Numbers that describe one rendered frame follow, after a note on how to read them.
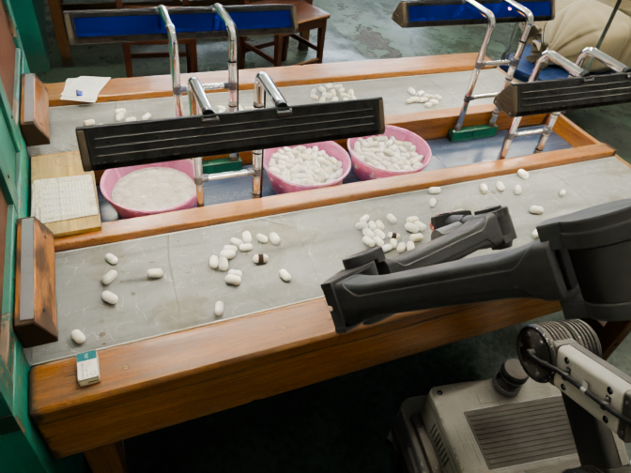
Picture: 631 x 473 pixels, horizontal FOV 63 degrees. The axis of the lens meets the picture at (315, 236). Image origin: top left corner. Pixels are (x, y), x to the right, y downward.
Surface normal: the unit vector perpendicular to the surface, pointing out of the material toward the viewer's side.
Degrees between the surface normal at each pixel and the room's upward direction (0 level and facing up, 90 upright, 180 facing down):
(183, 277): 0
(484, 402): 0
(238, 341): 0
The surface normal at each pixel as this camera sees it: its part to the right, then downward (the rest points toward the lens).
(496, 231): 0.56, -0.16
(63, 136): 0.10, -0.73
